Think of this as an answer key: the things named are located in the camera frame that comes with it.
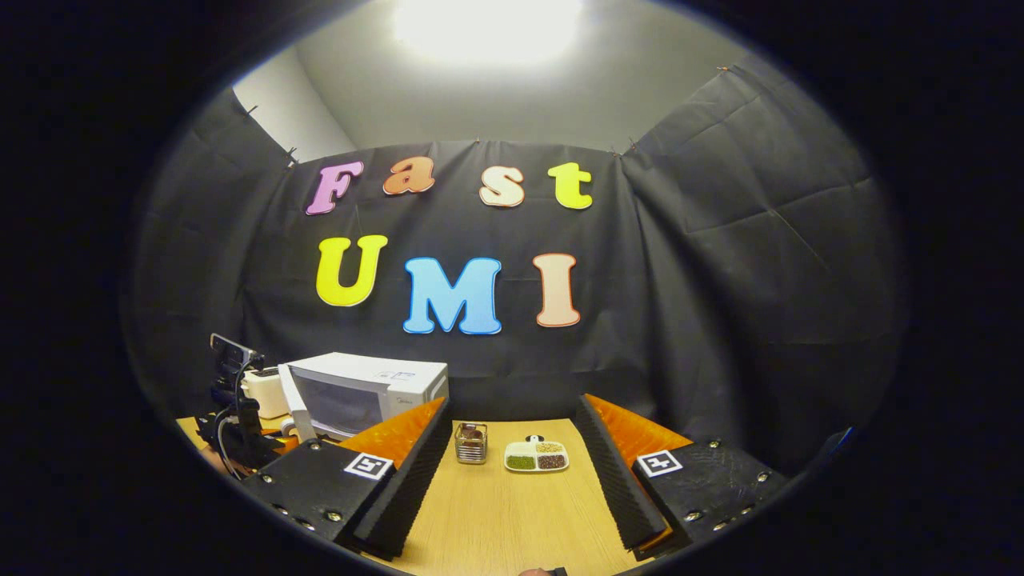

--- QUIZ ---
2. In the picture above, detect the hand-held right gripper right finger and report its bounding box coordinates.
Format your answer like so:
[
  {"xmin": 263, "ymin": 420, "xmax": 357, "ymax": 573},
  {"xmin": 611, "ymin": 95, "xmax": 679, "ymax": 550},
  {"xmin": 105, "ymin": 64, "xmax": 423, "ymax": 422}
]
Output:
[{"xmin": 576, "ymin": 394, "xmax": 793, "ymax": 561}]

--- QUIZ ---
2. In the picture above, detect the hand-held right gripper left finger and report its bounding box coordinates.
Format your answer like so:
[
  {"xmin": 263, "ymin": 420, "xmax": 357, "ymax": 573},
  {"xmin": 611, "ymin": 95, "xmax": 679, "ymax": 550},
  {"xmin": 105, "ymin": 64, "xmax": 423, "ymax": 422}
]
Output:
[{"xmin": 232, "ymin": 398, "xmax": 454, "ymax": 561}]

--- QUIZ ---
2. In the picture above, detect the white microwave oven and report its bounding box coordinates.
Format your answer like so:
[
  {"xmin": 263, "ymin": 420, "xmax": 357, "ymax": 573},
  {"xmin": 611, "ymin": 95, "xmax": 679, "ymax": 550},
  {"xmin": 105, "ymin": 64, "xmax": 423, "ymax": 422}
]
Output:
[{"xmin": 276, "ymin": 352, "xmax": 450, "ymax": 445}]

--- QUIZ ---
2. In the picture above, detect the white toaster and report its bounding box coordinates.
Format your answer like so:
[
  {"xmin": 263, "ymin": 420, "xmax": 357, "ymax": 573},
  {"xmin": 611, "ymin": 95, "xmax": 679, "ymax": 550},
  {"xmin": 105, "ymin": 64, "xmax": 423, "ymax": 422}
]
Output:
[{"xmin": 240, "ymin": 367, "xmax": 290, "ymax": 419}]

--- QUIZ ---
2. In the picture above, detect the white divided dish with beans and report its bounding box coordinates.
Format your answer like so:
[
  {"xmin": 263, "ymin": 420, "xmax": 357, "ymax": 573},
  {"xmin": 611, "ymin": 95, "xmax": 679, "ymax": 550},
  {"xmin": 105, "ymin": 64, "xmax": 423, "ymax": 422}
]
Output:
[{"xmin": 504, "ymin": 436, "xmax": 570, "ymax": 473}]

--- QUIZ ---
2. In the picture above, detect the black backdrop cloth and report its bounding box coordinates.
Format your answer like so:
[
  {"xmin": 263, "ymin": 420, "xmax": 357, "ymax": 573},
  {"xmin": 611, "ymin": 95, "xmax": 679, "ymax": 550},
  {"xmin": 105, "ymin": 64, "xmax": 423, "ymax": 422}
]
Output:
[{"xmin": 120, "ymin": 52, "xmax": 909, "ymax": 481}]

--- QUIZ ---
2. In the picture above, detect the large ceiling light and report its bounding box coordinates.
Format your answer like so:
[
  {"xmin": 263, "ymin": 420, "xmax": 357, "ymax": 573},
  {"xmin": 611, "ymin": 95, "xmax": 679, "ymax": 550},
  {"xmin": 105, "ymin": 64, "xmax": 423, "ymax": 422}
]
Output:
[{"xmin": 392, "ymin": 0, "xmax": 585, "ymax": 65}]

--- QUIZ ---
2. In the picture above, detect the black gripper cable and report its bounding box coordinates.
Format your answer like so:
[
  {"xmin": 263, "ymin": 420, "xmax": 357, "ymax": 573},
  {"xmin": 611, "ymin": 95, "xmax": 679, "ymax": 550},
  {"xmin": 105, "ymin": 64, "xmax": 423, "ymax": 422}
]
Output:
[{"xmin": 216, "ymin": 364, "xmax": 250, "ymax": 481}]

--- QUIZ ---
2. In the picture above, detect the metal wire basket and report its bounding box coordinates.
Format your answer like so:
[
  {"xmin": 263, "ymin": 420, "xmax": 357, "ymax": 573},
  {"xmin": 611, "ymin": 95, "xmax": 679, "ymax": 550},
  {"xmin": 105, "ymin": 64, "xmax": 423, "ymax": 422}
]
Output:
[{"xmin": 454, "ymin": 422, "xmax": 489, "ymax": 465}]

